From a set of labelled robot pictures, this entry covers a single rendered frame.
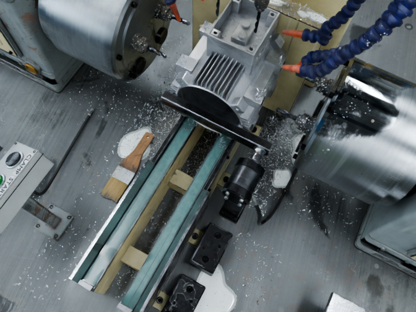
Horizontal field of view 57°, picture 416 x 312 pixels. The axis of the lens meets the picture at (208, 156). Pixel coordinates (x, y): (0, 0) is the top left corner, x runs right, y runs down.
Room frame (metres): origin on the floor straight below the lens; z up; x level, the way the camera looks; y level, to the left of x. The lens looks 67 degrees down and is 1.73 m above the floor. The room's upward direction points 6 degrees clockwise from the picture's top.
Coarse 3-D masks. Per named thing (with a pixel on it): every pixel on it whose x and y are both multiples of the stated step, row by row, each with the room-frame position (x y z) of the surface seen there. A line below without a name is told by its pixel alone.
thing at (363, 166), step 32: (352, 64) 0.45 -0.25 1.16; (352, 96) 0.38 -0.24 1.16; (384, 96) 0.38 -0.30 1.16; (320, 128) 0.33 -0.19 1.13; (352, 128) 0.33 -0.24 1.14; (384, 128) 0.33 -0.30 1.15; (320, 160) 0.29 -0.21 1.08; (352, 160) 0.28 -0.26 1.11; (384, 160) 0.28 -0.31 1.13; (352, 192) 0.25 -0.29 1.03; (384, 192) 0.24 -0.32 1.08
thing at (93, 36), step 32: (64, 0) 0.55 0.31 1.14; (96, 0) 0.55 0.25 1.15; (128, 0) 0.55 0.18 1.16; (160, 0) 0.63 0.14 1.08; (64, 32) 0.52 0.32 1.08; (96, 32) 0.50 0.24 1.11; (128, 32) 0.52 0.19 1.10; (160, 32) 0.62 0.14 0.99; (96, 64) 0.48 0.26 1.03; (128, 64) 0.50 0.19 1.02
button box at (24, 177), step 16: (16, 144) 0.27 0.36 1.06; (0, 160) 0.24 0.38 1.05; (32, 160) 0.23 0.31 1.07; (48, 160) 0.25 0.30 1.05; (16, 176) 0.20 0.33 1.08; (32, 176) 0.21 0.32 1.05; (0, 192) 0.17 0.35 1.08; (16, 192) 0.18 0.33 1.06; (32, 192) 0.19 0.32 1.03; (0, 208) 0.14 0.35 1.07; (16, 208) 0.15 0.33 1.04; (0, 224) 0.12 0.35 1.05
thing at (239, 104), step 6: (276, 36) 0.56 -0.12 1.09; (276, 42) 0.54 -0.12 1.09; (282, 42) 0.55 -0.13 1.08; (276, 48) 0.54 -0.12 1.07; (180, 72) 0.45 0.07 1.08; (186, 72) 0.44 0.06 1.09; (180, 78) 0.43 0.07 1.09; (186, 78) 0.43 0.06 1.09; (192, 78) 0.44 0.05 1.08; (180, 84) 0.43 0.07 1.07; (186, 84) 0.42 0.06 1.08; (234, 102) 0.39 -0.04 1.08; (240, 102) 0.39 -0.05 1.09; (234, 108) 0.38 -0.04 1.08; (240, 108) 0.38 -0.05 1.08
